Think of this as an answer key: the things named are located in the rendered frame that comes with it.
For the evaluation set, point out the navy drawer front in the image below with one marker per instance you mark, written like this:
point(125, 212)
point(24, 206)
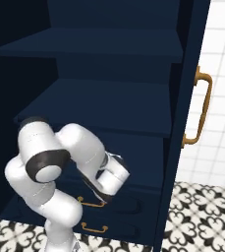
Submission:
point(133, 203)
point(130, 229)

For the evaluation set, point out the navy cabinet door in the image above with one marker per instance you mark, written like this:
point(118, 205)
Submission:
point(182, 108)

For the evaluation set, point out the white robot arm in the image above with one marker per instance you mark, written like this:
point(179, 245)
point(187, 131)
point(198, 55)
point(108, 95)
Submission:
point(45, 144)

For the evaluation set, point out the navy cabinet shelf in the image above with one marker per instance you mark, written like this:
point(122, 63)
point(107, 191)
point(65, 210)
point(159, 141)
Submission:
point(104, 105)
point(94, 42)

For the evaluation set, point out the navy tall cabinet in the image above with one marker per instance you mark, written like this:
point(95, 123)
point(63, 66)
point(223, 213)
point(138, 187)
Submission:
point(19, 82)

